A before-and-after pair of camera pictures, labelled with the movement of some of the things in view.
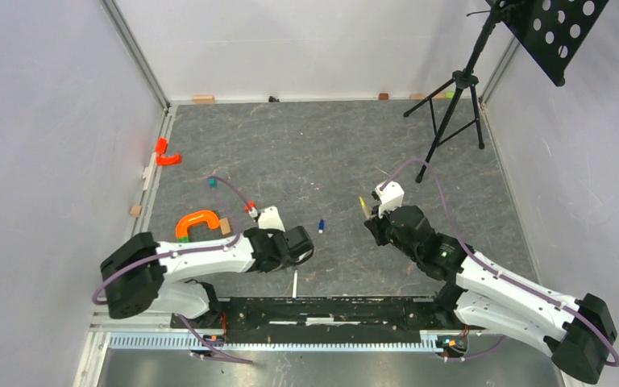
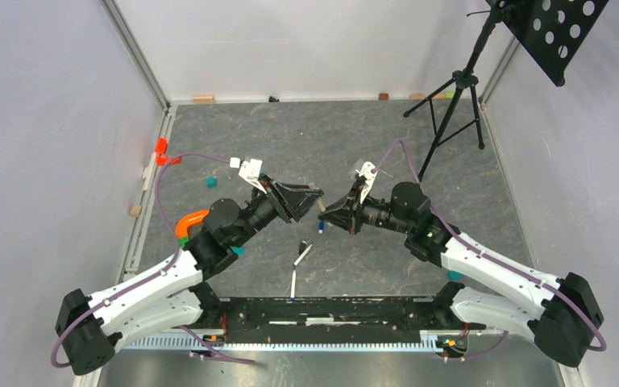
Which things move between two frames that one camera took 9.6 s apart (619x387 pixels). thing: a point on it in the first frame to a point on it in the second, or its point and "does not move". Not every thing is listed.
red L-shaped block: [168, 160] does not move
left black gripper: [290, 262] to [292, 201]
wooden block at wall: [203, 99] does not move
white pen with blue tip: [295, 286] does not move
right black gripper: [375, 224] to [351, 217]
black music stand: [556, 31] does not move
